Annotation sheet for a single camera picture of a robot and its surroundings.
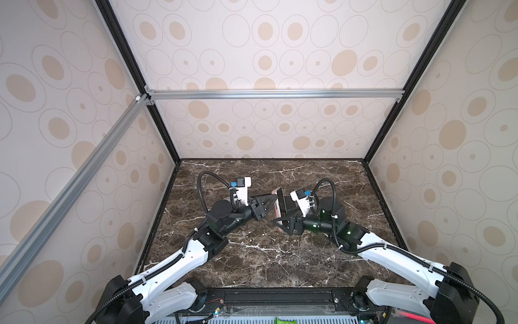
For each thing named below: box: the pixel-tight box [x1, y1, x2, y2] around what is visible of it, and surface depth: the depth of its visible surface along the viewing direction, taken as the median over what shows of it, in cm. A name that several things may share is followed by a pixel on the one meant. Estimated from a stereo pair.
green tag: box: [275, 316, 298, 324], surface depth 70 cm
